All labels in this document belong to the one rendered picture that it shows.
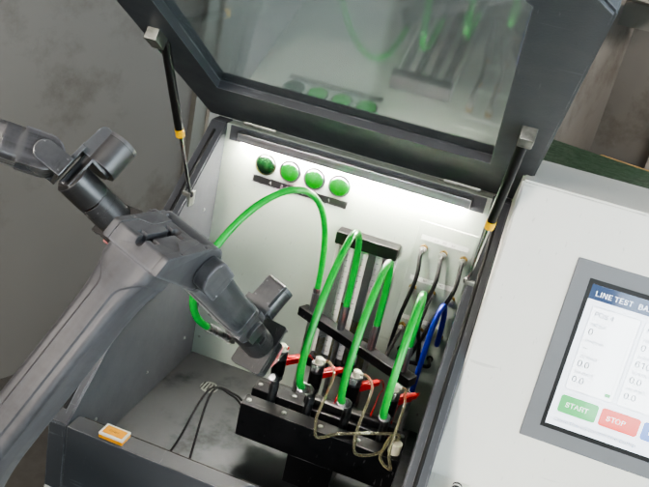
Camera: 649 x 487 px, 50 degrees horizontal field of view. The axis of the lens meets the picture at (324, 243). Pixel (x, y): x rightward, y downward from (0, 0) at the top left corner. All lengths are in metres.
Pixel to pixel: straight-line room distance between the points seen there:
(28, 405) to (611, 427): 1.02
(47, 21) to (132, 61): 0.39
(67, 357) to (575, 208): 0.92
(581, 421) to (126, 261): 0.94
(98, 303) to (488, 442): 0.89
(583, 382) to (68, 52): 2.09
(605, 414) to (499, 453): 0.21
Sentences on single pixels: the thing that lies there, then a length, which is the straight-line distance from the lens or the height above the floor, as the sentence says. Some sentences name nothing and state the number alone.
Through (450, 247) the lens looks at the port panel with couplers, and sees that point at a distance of 1.57.
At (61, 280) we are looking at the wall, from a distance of 3.10.
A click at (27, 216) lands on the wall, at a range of 2.89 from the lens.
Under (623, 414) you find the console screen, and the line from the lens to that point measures 1.41.
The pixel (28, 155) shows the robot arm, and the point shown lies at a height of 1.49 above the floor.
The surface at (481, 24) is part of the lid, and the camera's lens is 0.93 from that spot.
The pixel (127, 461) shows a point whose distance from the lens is 1.40.
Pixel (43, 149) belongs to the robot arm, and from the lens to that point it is 1.14.
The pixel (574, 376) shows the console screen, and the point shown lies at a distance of 1.38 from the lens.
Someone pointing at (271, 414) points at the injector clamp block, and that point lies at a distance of 1.47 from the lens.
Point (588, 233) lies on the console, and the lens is 1.34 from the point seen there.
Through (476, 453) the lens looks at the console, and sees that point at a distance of 1.43.
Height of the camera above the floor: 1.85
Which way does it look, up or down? 22 degrees down
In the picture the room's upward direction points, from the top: 13 degrees clockwise
